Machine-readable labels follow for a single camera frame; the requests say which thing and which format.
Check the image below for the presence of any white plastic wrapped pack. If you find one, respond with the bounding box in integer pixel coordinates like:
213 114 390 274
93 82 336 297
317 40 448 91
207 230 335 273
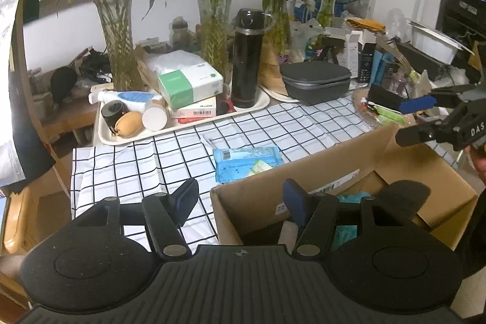
144 50 211 80

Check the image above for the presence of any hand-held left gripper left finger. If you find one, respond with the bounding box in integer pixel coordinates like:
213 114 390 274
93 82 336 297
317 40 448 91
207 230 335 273
72 178 200 260

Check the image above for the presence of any blue box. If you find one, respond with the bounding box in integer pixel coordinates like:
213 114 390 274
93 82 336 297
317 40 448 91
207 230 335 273
371 51 395 85

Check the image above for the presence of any white red flat box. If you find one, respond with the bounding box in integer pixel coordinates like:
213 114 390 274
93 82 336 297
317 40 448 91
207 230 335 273
169 96 218 119

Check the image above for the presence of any wooden chair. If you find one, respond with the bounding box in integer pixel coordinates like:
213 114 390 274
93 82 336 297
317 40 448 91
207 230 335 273
0 187 73 256

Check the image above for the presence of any green snack packet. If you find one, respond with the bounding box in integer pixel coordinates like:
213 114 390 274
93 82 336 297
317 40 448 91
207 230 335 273
374 106 403 123

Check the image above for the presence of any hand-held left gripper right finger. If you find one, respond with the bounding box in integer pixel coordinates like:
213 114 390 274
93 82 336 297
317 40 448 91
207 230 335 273
283 179 412 258

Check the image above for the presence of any black cloth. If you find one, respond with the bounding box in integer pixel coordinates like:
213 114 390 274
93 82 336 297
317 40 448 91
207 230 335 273
374 180 432 230

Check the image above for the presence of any black white checked tablecloth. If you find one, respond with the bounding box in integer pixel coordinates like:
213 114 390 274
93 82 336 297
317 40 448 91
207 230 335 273
70 96 462 247

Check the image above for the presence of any small black tripod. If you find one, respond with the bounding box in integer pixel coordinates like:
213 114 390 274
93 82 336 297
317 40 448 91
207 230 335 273
317 37 344 64

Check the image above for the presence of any cardboard box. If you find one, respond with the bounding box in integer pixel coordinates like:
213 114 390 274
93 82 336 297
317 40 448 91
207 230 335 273
210 123 479 251

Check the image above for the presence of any black round object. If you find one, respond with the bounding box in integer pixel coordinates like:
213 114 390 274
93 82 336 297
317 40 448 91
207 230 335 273
50 67 77 104

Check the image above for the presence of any white printed plastic bag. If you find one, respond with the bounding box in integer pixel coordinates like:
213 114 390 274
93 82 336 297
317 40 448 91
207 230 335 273
290 20 327 63

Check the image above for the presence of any person's right hand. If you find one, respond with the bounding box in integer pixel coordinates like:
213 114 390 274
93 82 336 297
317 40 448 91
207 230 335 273
470 145 486 183

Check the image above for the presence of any white blue spray bottle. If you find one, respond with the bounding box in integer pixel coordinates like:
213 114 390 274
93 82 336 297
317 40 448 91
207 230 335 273
88 89 164 105

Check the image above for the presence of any teal cloth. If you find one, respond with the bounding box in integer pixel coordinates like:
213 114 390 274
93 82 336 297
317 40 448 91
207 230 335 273
330 191 371 252

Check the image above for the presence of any grey hard zip case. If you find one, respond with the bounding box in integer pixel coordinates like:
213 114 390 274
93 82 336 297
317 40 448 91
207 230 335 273
280 62 352 105

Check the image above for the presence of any green white tissue box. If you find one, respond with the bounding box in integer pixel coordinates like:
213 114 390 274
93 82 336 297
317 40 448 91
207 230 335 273
157 65 224 110

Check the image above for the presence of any wooden side table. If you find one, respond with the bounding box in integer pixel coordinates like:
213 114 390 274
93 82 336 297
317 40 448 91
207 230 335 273
28 81 99 146

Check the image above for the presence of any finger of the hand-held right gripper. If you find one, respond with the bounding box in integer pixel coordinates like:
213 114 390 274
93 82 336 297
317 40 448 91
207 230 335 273
399 83 475 114
395 118 462 147

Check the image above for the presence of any dark bottle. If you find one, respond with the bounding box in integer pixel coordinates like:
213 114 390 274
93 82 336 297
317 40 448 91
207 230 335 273
169 17 190 51

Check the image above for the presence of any silver foil board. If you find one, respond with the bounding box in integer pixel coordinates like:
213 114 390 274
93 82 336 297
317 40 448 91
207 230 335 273
0 0 56 192

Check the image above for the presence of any flat ribbon cable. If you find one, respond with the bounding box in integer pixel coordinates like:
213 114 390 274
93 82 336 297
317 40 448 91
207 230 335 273
376 36 416 76

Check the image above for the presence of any cream plastic tray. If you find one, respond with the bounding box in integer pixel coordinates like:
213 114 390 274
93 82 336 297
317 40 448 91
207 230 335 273
98 87 271 146

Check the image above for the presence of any white pot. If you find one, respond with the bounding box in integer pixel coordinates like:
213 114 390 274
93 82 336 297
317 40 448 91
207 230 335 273
408 18 475 64

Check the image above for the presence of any yellow cloth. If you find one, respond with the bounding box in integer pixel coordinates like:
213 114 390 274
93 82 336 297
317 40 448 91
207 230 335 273
346 17 386 32

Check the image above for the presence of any green white packet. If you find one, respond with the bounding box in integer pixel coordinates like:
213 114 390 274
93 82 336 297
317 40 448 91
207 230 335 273
248 159 274 176

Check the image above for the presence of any blue wet wipes pack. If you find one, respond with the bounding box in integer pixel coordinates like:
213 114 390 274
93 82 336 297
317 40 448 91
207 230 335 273
213 146 285 183

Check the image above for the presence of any blue plastic bag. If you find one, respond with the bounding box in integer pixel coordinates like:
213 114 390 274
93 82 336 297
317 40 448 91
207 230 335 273
294 0 358 21

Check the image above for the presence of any black slim box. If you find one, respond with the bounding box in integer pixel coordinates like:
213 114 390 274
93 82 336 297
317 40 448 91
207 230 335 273
357 42 376 84

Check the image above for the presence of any white carton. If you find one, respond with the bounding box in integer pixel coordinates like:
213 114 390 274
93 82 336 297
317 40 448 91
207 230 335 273
344 30 365 78

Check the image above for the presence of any black block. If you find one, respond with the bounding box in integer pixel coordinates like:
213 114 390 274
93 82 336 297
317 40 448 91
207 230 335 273
368 83 403 113

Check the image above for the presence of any black tape roll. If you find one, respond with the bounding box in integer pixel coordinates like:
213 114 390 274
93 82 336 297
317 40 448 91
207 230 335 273
101 100 128 135

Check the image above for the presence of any black thermos bottle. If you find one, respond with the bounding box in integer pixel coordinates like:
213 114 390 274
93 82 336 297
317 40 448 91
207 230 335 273
231 8 275 109

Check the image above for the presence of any white lidded jar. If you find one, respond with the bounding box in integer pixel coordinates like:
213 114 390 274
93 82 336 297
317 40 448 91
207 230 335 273
142 98 169 132

